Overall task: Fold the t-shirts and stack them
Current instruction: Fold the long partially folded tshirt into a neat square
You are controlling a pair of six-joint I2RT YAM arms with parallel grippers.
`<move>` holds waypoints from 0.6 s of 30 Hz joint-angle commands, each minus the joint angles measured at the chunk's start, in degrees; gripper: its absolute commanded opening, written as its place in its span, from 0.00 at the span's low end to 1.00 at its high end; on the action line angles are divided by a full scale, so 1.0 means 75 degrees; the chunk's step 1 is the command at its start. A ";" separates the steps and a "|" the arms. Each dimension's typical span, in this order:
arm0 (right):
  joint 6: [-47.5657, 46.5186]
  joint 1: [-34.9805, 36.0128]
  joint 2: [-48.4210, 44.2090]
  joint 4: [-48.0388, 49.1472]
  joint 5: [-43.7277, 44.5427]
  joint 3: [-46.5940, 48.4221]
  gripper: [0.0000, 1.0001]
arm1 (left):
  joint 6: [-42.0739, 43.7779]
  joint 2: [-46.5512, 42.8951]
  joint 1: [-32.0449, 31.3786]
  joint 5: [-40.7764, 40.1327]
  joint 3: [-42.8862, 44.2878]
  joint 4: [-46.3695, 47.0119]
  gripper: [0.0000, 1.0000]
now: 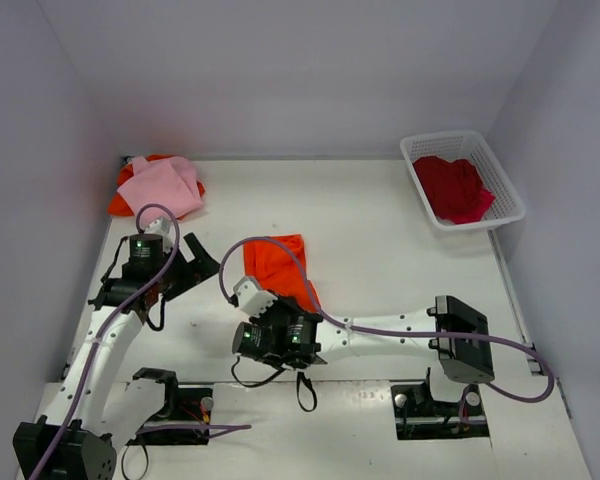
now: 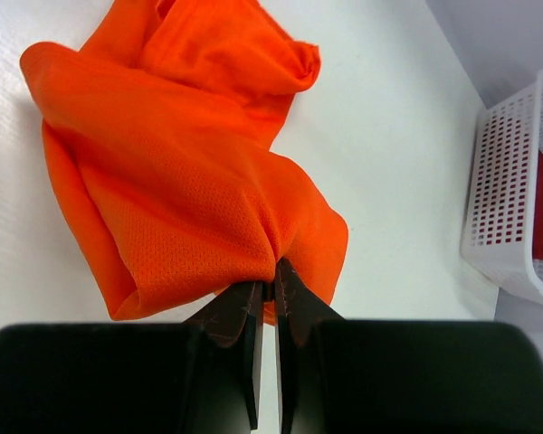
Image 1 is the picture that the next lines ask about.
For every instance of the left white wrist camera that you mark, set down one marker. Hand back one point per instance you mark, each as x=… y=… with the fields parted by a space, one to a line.
x=160 y=226

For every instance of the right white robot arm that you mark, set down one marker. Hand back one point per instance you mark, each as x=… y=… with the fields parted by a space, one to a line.
x=448 y=332

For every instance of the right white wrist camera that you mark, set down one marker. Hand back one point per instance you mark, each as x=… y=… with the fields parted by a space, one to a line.
x=251 y=298

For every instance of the orange folded t shirt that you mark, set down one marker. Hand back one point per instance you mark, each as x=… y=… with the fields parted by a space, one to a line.
x=117 y=200

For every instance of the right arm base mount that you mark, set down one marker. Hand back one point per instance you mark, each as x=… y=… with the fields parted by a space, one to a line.
x=418 y=416

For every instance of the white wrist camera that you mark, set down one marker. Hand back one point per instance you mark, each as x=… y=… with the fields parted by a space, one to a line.
x=160 y=226
x=251 y=298

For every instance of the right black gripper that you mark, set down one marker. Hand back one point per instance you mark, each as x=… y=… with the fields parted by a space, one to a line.
x=290 y=310

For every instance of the red t shirt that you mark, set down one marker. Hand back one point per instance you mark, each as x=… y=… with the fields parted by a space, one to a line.
x=454 y=190

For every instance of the orange t shirt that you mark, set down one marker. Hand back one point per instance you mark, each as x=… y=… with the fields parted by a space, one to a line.
x=117 y=200
x=276 y=271

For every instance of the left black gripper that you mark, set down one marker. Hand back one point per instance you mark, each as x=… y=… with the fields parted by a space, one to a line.
x=183 y=270

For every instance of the white plastic basket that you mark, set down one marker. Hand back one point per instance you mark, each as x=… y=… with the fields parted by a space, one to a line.
x=507 y=206

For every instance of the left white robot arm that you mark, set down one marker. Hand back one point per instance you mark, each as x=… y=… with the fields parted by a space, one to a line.
x=79 y=434

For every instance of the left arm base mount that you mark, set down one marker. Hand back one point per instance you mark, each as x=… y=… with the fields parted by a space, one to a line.
x=188 y=404

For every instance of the pink folded t shirt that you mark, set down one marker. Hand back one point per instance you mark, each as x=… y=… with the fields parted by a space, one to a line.
x=160 y=190

